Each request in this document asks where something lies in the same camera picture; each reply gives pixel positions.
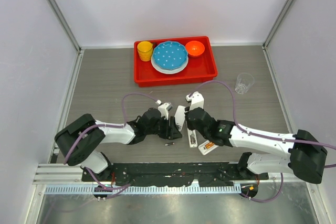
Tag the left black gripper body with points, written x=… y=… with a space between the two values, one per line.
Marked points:
x=163 y=129

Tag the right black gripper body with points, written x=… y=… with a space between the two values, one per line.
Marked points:
x=191 y=127

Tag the slim white remote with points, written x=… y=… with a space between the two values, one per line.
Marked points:
x=189 y=134

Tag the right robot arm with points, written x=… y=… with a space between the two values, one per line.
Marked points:
x=299 y=154

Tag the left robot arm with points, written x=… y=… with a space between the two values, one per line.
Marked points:
x=78 y=141

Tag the white remote orange battery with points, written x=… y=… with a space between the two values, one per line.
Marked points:
x=205 y=151

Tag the red plastic tray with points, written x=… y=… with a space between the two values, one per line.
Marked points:
x=198 y=69

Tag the white plate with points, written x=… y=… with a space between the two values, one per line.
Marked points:
x=165 y=71

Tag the clear plastic cup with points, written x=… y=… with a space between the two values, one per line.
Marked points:
x=244 y=82

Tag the blue dotted plate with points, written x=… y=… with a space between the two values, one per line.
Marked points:
x=170 y=55

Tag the orange bowl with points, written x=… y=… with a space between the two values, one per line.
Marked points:
x=195 y=48

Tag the yellow cup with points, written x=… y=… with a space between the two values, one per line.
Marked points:
x=145 y=50

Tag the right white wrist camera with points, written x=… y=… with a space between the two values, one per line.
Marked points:
x=195 y=100

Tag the white slotted cable duct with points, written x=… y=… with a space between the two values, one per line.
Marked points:
x=132 y=190

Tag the aluminium frame rail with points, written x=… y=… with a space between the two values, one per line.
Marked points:
x=57 y=174

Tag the left aluminium frame post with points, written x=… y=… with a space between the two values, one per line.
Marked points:
x=64 y=24

